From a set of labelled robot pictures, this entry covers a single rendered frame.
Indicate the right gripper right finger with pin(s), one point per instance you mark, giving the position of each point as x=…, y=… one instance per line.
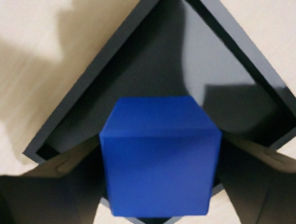
x=260, y=182

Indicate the blue cube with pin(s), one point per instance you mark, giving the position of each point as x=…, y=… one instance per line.
x=160, y=156

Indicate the dark grey shallow tray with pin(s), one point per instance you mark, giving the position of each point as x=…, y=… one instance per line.
x=176, y=48

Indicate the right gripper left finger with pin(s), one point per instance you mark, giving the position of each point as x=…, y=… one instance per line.
x=66, y=189

